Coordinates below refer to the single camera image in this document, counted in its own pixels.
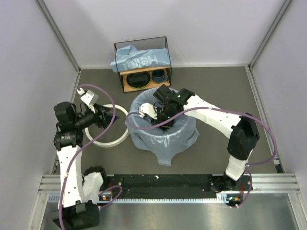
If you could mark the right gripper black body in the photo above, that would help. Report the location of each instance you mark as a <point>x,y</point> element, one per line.
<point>163,114</point>

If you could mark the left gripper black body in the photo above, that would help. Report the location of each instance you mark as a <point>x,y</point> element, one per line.
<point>95,118</point>

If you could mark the white grey trash bin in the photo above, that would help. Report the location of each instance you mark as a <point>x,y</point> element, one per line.
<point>156,130</point>

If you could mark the light blue trash bag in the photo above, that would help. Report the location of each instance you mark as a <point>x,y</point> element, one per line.
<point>130,58</point>
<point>165,143</point>

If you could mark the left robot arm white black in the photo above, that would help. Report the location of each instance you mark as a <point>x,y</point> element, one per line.
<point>79,192</point>

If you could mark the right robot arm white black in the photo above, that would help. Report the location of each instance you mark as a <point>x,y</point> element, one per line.
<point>241,130</point>

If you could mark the dark blue mug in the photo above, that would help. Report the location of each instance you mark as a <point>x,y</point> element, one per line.
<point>159,76</point>

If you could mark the black plate green rim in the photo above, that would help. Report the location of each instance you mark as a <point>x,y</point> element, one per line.
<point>138,80</point>

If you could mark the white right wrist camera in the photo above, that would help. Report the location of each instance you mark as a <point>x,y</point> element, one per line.
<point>147,109</point>

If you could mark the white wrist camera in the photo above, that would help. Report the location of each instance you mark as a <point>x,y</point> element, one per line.
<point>147,109</point>
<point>88,97</point>

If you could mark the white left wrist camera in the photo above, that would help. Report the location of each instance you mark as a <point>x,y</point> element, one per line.
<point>88,97</point>

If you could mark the black wire wooden shelf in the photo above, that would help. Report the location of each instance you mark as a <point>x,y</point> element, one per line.
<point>144,44</point>

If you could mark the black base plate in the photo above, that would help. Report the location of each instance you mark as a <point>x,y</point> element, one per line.
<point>176,185</point>

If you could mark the slotted grey cable duct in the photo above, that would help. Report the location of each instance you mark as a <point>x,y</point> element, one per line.
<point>107,197</point>

